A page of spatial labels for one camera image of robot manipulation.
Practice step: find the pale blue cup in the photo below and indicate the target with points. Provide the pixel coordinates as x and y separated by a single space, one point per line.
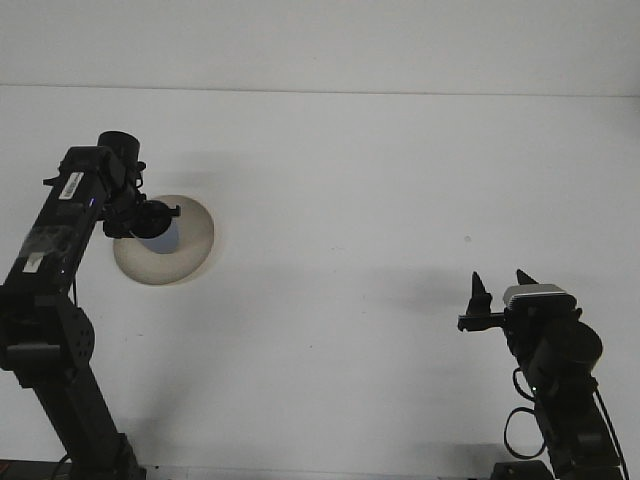
165 243

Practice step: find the pale round plate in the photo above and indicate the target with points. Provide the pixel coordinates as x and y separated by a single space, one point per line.
192 250

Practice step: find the dark brown robot platform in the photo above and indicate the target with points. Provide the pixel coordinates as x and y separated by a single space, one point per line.
25 470

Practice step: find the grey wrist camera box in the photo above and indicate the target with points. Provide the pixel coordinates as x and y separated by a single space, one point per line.
537 295

